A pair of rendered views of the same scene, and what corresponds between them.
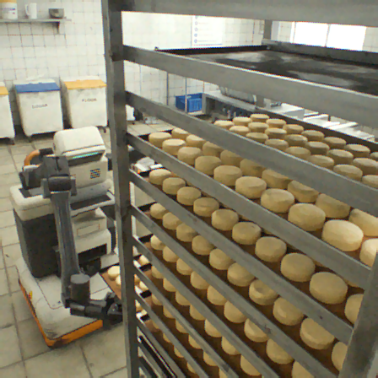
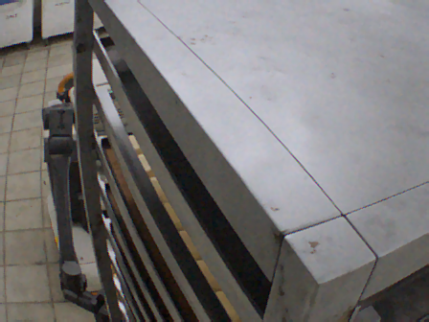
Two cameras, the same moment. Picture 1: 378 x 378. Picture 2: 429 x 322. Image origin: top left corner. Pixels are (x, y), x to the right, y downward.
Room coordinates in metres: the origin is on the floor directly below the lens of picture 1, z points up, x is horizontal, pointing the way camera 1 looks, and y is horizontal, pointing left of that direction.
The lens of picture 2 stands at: (0.16, -0.19, 1.95)
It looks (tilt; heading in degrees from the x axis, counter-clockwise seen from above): 35 degrees down; 12
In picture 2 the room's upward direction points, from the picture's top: 3 degrees clockwise
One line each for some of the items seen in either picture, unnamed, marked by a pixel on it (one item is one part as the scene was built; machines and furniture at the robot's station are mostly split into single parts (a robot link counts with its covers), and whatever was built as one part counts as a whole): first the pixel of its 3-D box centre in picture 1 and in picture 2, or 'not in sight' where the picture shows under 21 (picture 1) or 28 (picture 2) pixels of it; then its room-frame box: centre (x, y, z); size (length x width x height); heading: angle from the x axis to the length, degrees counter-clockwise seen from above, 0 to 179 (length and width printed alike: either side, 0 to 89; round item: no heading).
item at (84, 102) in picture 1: (84, 105); not in sight; (5.52, 1.63, 0.38); 0.64 x 0.54 x 0.77; 28
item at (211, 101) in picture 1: (248, 122); not in sight; (2.65, -0.40, 1.01); 0.72 x 0.33 x 0.34; 34
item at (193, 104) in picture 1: (195, 102); not in sight; (6.36, -0.02, 0.29); 0.56 x 0.38 x 0.20; 128
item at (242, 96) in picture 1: (251, 89); not in sight; (2.65, -0.40, 1.25); 0.56 x 0.29 x 0.14; 34
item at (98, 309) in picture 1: (99, 310); (93, 303); (0.87, 0.27, 0.91); 0.07 x 0.07 x 0.10; 82
